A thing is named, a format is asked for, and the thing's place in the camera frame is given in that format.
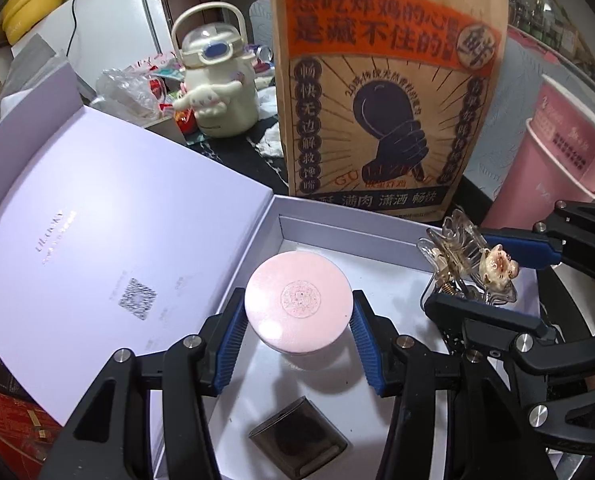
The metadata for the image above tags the pink paper cup panda print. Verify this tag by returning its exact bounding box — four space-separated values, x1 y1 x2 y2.
480 117 595 231

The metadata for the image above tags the clear hair claw with puppy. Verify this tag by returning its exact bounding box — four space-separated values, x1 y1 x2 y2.
416 208 521 307

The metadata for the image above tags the pink round compact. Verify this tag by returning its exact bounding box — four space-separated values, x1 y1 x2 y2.
244 252 353 361

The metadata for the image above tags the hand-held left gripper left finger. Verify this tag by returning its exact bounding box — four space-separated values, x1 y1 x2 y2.
51 287 250 480

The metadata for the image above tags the pink paper cup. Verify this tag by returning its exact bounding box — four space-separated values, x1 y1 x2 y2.
525 74 595 196

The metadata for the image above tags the black cable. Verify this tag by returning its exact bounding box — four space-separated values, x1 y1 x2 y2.
70 0 85 61

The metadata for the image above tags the row of small bottles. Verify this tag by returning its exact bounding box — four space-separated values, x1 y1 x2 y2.
507 0 595 66

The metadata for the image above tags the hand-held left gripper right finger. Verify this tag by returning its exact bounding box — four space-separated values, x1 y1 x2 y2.
351 290 561 480

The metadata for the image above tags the brown printed paper bag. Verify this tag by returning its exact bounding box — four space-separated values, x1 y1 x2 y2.
267 0 511 223

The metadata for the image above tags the lavender gift box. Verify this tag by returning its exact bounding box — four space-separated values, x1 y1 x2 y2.
0 62 548 480

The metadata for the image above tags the grey plastic mailer bag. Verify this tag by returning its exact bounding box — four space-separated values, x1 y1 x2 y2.
0 34 60 111

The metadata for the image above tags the clear plastic bag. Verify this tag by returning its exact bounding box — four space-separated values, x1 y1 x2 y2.
94 67 168 123

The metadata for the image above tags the white fridge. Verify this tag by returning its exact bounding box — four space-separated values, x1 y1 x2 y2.
11 0 175 106

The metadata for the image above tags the white cartoon water bottle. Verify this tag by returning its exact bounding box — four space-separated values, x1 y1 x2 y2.
170 1 260 138

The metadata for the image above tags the crumpled white tissue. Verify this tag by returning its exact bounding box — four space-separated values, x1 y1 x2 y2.
254 125 285 158

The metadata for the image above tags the smoky grey square case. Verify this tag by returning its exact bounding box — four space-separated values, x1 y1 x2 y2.
248 396 349 478

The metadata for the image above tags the yellow pot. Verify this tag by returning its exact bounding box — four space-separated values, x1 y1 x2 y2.
1 0 68 45

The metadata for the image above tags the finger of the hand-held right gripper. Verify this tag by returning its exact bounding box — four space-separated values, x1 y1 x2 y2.
477 200 595 291
424 292 595 401

